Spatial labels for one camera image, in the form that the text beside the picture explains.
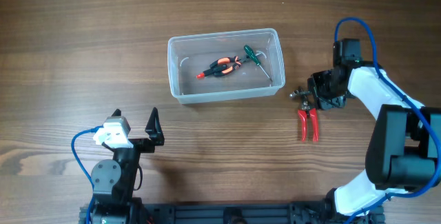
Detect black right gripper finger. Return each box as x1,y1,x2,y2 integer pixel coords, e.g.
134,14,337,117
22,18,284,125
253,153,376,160
316,96,347,110
307,70,332,92

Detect silver combination wrench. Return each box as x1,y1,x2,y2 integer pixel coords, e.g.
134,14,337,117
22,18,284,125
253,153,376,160
289,87,311,99

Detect red handled wire stripper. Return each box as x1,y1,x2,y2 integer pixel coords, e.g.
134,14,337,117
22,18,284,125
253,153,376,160
297,95,320,143

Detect red black screwdriver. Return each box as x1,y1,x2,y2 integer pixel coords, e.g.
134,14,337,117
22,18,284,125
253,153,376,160
196,68,214,79

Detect green handled screwdriver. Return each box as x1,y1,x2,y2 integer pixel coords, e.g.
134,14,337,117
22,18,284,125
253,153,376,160
243,45,272,81

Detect orange black needle-nose pliers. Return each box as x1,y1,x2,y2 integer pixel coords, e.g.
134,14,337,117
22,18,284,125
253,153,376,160
204,56,249,77

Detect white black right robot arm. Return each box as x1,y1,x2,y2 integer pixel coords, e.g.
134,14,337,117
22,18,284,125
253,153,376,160
307,39,440,221

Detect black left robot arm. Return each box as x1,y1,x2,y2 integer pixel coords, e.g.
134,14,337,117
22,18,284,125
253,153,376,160
84,108,165,223

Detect clear plastic container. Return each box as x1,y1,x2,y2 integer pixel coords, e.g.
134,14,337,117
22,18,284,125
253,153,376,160
167,28,286,104

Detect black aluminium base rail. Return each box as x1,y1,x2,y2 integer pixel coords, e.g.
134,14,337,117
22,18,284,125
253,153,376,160
79,201,385,224

